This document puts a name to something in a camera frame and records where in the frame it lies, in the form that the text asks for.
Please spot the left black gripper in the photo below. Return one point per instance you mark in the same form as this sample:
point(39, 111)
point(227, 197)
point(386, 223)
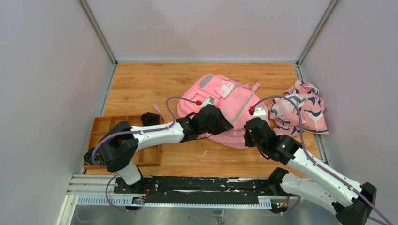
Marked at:
point(219, 119)

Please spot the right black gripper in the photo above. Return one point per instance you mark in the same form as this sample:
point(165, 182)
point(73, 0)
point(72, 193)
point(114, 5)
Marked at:
point(247, 141)

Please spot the pink student backpack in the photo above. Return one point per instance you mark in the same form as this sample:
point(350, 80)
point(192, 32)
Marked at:
point(233, 99)

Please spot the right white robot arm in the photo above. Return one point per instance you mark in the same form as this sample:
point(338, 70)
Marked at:
point(350, 201)

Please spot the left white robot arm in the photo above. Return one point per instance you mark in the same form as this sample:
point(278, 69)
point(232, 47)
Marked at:
point(121, 143)

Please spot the pink patterned cloth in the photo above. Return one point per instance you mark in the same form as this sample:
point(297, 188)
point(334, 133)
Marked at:
point(302, 109)

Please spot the wooden compartment tray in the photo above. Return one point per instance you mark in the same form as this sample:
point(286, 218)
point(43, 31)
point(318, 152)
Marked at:
point(150, 156)

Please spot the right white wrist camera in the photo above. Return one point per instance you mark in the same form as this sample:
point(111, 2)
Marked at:
point(258, 112)

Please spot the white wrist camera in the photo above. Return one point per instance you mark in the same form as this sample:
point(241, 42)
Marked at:
point(205, 102)
point(258, 112)

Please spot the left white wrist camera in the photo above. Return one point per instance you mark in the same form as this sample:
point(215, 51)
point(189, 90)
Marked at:
point(205, 102)

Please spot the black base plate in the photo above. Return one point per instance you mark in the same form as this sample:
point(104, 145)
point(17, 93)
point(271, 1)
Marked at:
point(202, 190)

